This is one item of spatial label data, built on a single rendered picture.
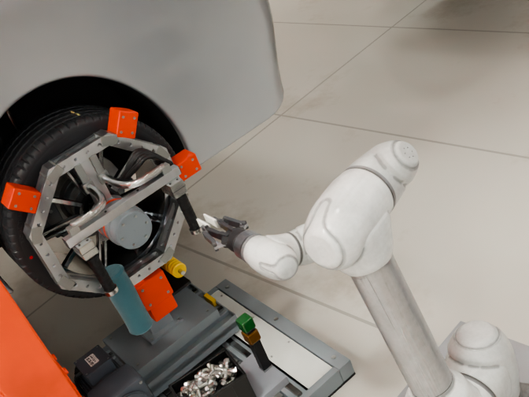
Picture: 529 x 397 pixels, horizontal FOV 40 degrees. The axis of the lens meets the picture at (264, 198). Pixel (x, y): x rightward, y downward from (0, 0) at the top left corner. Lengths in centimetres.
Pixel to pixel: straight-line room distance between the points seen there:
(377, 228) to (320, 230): 12
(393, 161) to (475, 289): 153
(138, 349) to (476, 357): 151
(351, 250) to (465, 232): 187
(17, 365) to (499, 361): 125
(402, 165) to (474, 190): 199
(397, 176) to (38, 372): 117
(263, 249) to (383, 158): 59
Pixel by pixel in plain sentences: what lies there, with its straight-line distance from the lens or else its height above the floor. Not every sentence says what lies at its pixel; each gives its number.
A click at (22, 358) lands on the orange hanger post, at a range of 213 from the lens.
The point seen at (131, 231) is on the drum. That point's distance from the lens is 237.
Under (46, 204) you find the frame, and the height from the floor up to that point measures 103.
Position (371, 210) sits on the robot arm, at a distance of 145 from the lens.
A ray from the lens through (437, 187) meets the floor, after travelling 356.
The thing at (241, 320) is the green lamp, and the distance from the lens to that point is 214.
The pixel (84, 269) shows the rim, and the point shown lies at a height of 67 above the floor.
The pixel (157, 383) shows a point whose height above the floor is 14.
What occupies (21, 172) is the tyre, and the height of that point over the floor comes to 112.
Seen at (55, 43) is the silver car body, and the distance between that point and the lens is 247.
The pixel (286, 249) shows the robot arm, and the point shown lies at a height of 87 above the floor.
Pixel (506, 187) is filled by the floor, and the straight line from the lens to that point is 347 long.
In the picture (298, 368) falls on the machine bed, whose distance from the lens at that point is 277.
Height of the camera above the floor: 202
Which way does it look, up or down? 32 degrees down
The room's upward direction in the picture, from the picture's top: 21 degrees counter-clockwise
